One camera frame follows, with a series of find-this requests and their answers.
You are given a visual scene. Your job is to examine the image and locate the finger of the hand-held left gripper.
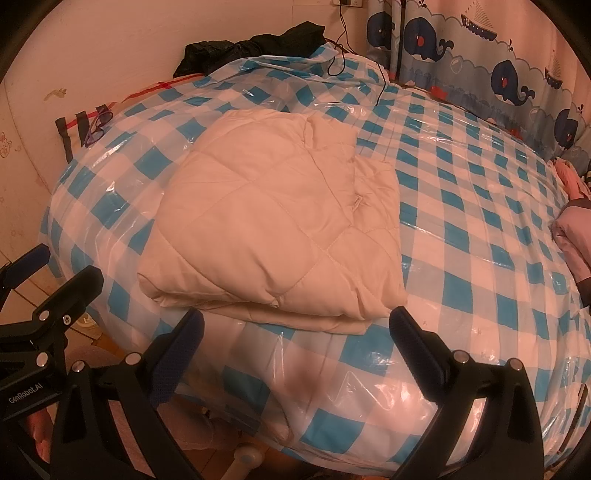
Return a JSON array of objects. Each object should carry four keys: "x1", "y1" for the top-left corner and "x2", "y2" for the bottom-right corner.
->
[
  {"x1": 28, "y1": 265, "x2": 105, "y2": 333},
  {"x1": 0, "y1": 244, "x2": 51, "y2": 296}
]

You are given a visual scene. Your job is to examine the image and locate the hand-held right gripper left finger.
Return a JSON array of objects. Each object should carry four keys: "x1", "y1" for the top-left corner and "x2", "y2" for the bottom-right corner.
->
[{"x1": 50, "y1": 308, "x2": 205, "y2": 480}]

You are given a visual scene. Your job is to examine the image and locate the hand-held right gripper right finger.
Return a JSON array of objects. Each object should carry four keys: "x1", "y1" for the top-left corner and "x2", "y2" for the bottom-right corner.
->
[{"x1": 389, "y1": 305, "x2": 546, "y2": 480}]

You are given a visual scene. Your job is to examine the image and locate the white quilted coat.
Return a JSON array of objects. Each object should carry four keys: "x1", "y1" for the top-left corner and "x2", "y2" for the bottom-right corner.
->
[{"x1": 137, "y1": 110, "x2": 408, "y2": 334}]

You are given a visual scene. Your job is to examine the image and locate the person's left hand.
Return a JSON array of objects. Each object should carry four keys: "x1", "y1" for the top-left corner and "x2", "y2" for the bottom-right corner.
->
[{"x1": 25, "y1": 408, "x2": 63, "y2": 467}]

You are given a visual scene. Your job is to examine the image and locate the blue checkered plastic sheet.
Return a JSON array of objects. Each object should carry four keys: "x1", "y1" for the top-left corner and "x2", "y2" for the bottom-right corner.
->
[{"x1": 37, "y1": 44, "x2": 591, "y2": 472}]

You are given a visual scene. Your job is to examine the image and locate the white plastic stand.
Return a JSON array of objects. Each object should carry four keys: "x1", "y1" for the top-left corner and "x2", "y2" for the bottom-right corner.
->
[{"x1": 224, "y1": 443, "x2": 264, "y2": 480}]

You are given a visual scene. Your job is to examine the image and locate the purple eyeglasses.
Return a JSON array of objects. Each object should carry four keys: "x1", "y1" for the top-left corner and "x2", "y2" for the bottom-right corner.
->
[{"x1": 83, "y1": 110, "x2": 115, "y2": 147}]

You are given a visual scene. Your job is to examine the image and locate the pink purple quilted pillow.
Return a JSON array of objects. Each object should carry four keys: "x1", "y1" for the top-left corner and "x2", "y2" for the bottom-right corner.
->
[{"x1": 551, "y1": 196, "x2": 591, "y2": 305}]

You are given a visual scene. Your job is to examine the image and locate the pink plush toy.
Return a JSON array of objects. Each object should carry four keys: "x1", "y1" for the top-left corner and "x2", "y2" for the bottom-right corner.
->
[{"x1": 551, "y1": 159, "x2": 585, "y2": 199}]

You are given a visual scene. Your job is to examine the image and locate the whale print curtain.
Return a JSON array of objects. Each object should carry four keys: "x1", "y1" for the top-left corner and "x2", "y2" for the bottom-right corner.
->
[{"x1": 365, "y1": 0, "x2": 591, "y2": 160}]

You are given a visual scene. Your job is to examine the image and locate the black jacket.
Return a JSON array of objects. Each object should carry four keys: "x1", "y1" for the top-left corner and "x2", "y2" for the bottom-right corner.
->
[{"x1": 173, "y1": 21, "x2": 326, "y2": 79}]

